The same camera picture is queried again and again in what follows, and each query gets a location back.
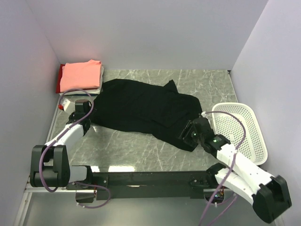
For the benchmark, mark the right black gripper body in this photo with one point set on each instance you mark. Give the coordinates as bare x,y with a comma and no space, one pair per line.
191,137

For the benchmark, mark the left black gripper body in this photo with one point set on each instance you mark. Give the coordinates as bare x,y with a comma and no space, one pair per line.
71,116

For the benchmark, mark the black t shirt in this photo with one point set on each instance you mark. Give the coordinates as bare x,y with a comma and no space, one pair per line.
133,106

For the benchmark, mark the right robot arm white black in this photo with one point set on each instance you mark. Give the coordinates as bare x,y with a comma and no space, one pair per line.
268,195

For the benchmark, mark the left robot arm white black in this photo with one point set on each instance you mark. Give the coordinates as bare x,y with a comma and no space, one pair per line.
50,166

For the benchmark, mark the red folded t shirt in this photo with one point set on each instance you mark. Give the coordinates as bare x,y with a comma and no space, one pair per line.
60,74

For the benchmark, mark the pink folded t shirt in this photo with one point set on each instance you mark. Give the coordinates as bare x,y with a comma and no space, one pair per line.
85,75

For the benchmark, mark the white perforated plastic basket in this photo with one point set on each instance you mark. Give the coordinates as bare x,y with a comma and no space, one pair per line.
237,121

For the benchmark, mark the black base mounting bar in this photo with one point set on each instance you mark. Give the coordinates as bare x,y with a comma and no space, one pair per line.
190,184

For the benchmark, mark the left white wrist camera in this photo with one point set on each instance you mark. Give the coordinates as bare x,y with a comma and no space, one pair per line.
67,106

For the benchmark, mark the aluminium rail frame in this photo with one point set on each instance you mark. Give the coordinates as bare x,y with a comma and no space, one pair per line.
29,189

